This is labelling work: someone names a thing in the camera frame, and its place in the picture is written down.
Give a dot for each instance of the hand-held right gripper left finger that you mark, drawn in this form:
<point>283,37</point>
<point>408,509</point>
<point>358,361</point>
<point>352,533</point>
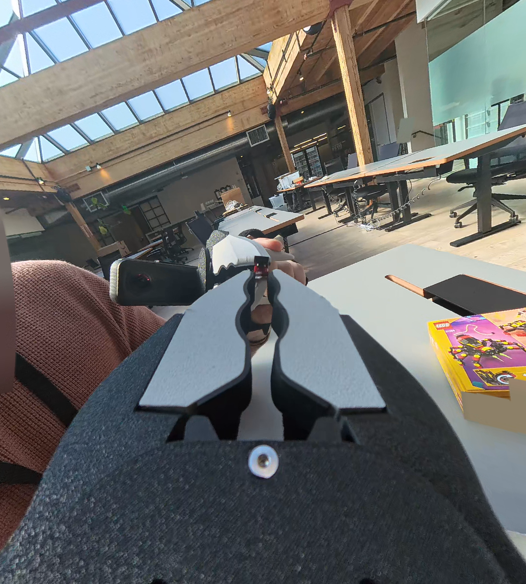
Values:
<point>190,360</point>

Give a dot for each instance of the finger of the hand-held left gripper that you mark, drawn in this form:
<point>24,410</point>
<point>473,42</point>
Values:
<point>235,246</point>
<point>226,274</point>

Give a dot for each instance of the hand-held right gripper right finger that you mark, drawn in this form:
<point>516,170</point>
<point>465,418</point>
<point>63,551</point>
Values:
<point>331,360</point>

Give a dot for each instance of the small red black lego assembly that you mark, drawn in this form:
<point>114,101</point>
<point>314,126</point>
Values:
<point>261,292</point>

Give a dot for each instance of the colourful cardboard lego box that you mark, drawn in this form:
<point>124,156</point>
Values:
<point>491,360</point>

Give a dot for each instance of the person's left hand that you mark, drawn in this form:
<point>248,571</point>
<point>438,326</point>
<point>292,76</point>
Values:
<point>286,260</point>

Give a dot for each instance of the grey top office desk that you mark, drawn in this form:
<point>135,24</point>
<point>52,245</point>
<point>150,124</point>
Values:
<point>258,219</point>

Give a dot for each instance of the black office chair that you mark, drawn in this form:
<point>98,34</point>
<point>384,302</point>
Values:
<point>509,151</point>
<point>199,226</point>

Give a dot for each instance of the wooden roof beam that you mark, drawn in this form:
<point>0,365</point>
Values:
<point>172,137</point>

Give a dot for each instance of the glass skylight roof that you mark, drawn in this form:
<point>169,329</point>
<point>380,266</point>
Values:
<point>135,105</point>

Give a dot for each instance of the light wooden beam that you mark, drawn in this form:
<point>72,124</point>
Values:
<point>153,64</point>

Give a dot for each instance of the long wood edged desk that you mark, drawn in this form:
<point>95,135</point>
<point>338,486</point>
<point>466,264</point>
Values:
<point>427,160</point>

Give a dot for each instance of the long ceiling duct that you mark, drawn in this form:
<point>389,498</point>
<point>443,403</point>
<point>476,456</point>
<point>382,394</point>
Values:
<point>199,164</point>

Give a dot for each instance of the wall vent grille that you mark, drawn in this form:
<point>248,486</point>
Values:
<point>257,135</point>

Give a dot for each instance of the wooden support post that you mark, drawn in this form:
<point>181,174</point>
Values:
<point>352,82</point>

